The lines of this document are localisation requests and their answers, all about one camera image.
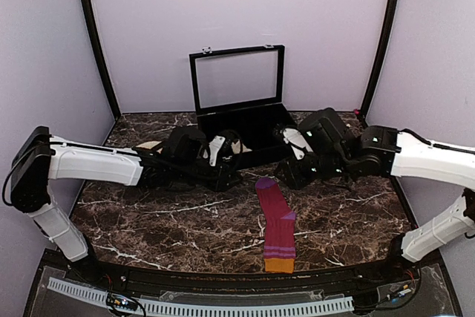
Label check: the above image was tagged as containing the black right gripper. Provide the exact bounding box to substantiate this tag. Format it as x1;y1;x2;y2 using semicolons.
275;148;352;187

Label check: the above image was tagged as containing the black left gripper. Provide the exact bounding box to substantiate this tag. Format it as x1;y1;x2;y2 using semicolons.
173;159;243;192

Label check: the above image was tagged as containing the brown and white sock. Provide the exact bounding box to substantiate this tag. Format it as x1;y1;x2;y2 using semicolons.
231;140;252;155

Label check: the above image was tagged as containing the maroon purple orange sock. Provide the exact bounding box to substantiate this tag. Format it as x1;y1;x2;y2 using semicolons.
255;177;296;274

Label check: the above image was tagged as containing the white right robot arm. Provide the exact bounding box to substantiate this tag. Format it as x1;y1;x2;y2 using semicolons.
277;125;474;283

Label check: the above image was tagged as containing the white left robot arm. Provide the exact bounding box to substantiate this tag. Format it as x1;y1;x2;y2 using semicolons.
1;126;244;284

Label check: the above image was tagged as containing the black display box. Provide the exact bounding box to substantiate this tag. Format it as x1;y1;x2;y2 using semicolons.
189;45;295;169

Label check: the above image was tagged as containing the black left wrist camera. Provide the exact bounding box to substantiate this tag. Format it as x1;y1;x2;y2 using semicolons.
162;127;206;164

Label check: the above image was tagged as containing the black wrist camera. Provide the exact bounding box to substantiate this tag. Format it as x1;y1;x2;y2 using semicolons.
298;108;356;154
162;127;206;164

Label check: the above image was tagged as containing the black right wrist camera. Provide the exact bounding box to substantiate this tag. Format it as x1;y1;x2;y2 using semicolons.
298;108;356;154

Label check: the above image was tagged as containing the black front table rail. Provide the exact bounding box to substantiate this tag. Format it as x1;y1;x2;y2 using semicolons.
36;246;442;298

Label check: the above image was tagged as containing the white slotted cable duct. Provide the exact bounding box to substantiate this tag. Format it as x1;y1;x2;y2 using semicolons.
47;277;355;317

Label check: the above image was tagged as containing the black right corner post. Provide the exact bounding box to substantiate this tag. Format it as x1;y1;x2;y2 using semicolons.
358;0;398;122

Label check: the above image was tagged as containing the black corner post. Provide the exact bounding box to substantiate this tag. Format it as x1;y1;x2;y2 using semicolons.
80;0;122;121
358;0;398;122

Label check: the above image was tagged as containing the black left corner post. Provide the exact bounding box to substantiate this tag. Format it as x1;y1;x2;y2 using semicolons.
80;0;122;121

